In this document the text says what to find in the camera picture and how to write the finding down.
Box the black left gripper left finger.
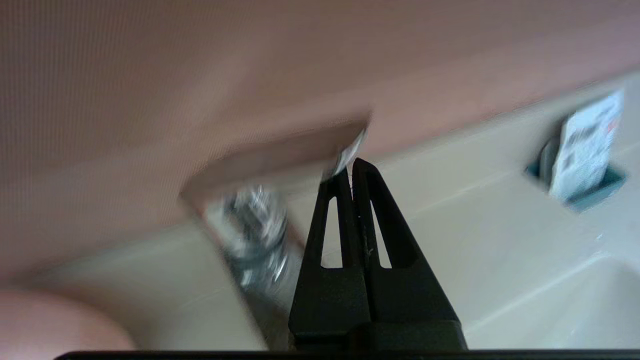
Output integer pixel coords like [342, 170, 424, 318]
[289, 170, 372, 351]

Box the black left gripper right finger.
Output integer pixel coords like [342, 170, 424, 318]
[352, 159, 458, 323]

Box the chrome faucet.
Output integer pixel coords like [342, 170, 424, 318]
[180, 115, 372, 351]

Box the beige sink basin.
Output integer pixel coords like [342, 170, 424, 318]
[462, 252, 640, 351]

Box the teal soap dish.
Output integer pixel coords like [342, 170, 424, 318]
[525, 135, 629, 214]

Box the white printed paper packet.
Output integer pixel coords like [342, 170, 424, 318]
[548, 89, 626, 203]

